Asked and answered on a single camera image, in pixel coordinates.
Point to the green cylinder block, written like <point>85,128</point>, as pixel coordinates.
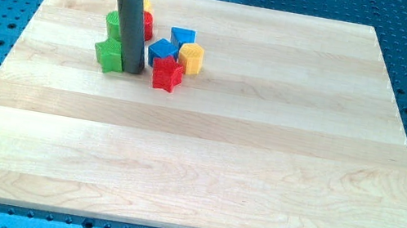
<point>112,25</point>

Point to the blue cube block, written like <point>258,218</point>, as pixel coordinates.
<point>161,49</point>

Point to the red cylinder block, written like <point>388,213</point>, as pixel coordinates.
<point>148,25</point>

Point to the red star block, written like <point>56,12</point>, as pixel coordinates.
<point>167,73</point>

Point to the blue pentagon block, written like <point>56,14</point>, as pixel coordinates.
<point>181,36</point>

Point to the light wooden board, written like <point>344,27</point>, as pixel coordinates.
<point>291,123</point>

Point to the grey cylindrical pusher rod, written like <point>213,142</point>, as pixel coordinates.
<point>131,24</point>

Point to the yellow hexagon block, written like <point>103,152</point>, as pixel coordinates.
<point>191,58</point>

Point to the yellow block behind rod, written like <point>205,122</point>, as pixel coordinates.
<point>147,6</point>

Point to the green star block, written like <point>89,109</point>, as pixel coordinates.
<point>109,55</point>

